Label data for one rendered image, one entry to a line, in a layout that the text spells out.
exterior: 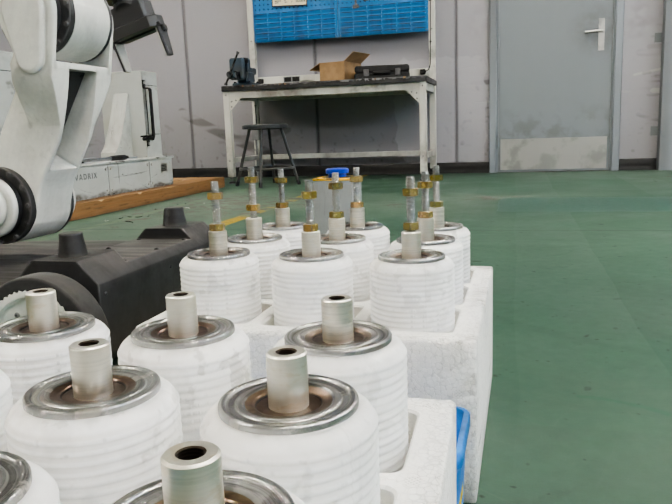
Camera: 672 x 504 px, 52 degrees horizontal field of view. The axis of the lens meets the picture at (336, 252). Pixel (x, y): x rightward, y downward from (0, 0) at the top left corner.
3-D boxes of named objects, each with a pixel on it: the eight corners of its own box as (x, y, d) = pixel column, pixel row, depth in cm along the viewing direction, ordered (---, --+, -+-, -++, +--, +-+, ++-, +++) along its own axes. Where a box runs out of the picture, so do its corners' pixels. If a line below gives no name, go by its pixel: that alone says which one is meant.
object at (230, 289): (173, 401, 86) (161, 259, 83) (224, 377, 94) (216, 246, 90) (232, 416, 81) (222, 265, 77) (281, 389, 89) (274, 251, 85)
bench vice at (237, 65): (241, 88, 557) (239, 57, 552) (261, 87, 552) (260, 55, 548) (221, 85, 517) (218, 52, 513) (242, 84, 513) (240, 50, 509)
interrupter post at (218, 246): (205, 258, 84) (203, 231, 83) (218, 254, 86) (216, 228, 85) (219, 259, 82) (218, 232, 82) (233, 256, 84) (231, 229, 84)
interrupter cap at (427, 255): (370, 256, 81) (370, 251, 81) (431, 252, 82) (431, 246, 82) (389, 269, 73) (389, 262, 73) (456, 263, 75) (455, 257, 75)
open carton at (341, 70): (327, 85, 580) (326, 58, 576) (370, 82, 561) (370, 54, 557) (309, 84, 554) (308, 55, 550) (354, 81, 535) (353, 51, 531)
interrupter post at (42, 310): (21, 336, 53) (16, 294, 53) (41, 327, 55) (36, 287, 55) (48, 337, 53) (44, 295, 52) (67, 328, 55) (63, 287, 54)
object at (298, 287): (364, 413, 80) (360, 260, 77) (282, 422, 79) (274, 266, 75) (348, 384, 90) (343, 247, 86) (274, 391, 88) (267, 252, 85)
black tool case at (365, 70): (357, 82, 557) (357, 69, 556) (410, 80, 553) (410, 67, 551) (353, 80, 524) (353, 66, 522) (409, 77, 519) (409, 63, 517)
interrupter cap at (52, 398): (-8, 420, 37) (-10, 408, 37) (75, 372, 44) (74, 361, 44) (118, 429, 35) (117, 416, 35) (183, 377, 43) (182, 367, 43)
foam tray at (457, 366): (146, 470, 83) (133, 326, 80) (263, 363, 120) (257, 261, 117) (476, 505, 73) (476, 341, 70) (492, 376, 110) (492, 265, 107)
